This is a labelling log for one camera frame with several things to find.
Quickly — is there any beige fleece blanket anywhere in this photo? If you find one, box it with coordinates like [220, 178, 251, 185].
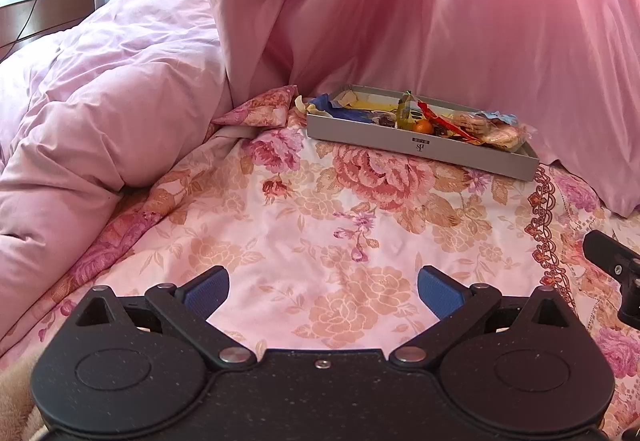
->
[0, 350, 52, 441]

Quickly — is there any wooden headboard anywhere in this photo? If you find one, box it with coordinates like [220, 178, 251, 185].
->
[0, 0, 212, 62]

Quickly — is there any pink curtain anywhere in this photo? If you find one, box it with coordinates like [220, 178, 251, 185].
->
[207, 0, 640, 220]

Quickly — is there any yellow snack bar packet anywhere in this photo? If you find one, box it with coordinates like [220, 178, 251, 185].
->
[397, 91, 418, 129]

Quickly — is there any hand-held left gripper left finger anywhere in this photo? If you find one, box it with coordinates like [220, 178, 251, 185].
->
[74, 265, 258, 371]

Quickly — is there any floral bedsheet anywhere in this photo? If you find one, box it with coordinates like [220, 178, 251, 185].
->
[0, 86, 640, 441]

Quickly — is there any red clear snack packet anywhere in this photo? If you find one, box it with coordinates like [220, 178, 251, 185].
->
[417, 101, 454, 127]

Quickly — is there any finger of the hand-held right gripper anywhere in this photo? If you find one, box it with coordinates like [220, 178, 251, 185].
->
[582, 230, 640, 292]
[618, 291, 640, 327]

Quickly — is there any cartoon print bread packet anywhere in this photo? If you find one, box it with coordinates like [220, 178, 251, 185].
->
[482, 121, 536, 153]

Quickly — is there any blue cartoon snack packet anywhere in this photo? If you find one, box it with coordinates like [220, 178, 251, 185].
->
[482, 109, 519, 127]

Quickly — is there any pink duvet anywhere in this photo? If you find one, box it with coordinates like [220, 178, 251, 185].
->
[0, 0, 292, 348]

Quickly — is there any round rice cracker packet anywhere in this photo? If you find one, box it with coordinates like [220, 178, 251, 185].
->
[452, 112, 494, 137]

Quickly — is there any grey shallow box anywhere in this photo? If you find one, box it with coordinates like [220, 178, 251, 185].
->
[306, 84, 541, 182]

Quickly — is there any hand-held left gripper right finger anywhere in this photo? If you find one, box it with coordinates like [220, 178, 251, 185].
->
[389, 266, 572, 370]

